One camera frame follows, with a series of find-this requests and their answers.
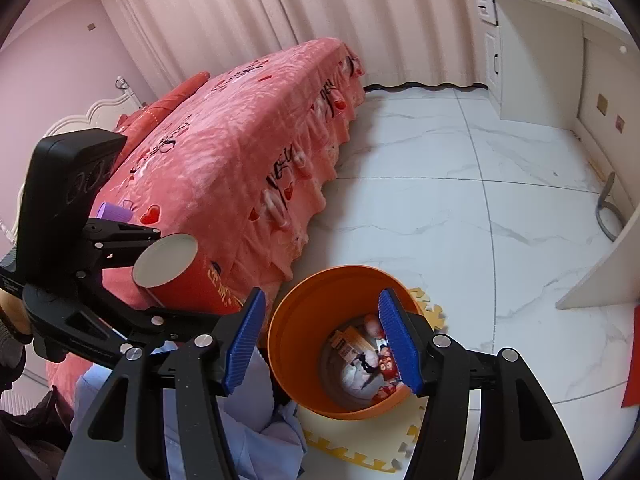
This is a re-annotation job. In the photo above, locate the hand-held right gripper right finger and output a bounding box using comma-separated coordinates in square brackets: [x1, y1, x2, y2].
[378, 287, 585, 480]

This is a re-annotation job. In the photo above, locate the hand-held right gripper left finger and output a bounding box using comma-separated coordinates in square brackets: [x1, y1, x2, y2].
[56, 287, 267, 480]

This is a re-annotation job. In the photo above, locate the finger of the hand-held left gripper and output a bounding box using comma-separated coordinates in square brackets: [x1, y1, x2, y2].
[25, 270, 236, 368]
[82, 216, 164, 274]

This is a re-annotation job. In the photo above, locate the red paper cup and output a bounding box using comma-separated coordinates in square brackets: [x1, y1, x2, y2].
[131, 233, 261, 321]

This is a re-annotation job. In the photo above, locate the orange bin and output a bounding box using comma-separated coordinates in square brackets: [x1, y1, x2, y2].
[267, 265, 436, 421]

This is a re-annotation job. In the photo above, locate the person's left forearm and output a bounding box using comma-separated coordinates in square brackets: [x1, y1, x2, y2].
[0, 321, 29, 396]

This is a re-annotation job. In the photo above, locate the person's left hand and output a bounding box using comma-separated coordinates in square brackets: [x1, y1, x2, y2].
[0, 290, 32, 345]

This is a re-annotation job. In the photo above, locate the purple cup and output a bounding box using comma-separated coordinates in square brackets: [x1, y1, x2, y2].
[98, 201, 134, 224]

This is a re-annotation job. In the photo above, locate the white carved headboard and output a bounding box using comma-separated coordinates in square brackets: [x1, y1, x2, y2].
[0, 75, 151, 246]

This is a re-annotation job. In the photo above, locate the light blue clothing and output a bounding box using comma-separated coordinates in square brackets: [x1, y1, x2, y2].
[75, 345, 309, 480]

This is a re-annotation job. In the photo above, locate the yellow white foam mat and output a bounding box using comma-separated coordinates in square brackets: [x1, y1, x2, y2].
[295, 287, 449, 476]

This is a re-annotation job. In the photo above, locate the red folded quilt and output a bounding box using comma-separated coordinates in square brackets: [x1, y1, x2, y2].
[117, 71, 211, 127]

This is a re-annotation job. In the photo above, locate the pink bed with headboard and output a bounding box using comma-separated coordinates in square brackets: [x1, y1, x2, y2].
[45, 37, 369, 392]

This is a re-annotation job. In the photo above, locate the red paper sheet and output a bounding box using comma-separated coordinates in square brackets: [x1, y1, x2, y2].
[620, 300, 640, 411]

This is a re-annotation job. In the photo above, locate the pale pleated curtain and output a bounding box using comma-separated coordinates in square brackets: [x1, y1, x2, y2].
[97, 0, 531, 92]

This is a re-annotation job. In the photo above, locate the white desk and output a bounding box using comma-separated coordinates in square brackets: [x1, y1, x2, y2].
[472, 0, 640, 311]

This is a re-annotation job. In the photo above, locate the grey hose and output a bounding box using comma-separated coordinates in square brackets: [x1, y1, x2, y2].
[595, 172, 624, 241]

